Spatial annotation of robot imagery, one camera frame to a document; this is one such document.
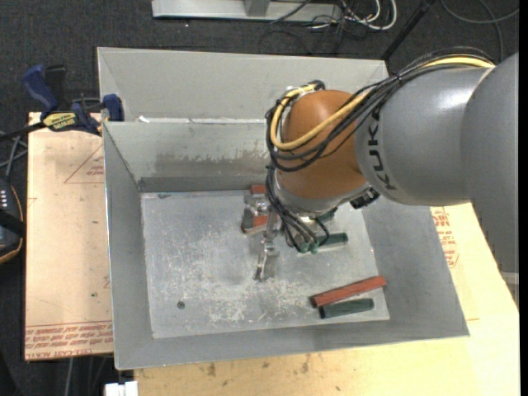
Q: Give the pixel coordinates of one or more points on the dark green flat block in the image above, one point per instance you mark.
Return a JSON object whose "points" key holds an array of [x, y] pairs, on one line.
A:
{"points": [[348, 307], [336, 239]]}

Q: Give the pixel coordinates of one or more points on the brown cardboard board, red print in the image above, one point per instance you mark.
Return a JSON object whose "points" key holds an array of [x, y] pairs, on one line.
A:
{"points": [[66, 241]]}

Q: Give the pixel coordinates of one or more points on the black cylinder on white bracket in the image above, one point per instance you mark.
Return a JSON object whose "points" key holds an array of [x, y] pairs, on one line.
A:
{"points": [[365, 198]]}

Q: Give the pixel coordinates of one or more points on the grey metal bin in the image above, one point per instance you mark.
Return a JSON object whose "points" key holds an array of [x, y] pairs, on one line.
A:
{"points": [[198, 262]]}

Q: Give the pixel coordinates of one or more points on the red-brown flat block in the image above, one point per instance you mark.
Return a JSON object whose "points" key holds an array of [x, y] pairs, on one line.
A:
{"points": [[258, 189], [350, 290], [255, 223]]}

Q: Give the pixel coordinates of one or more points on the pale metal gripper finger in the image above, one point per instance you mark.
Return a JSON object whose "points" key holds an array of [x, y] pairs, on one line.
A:
{"points": [[260, 269], [273, 265]]}

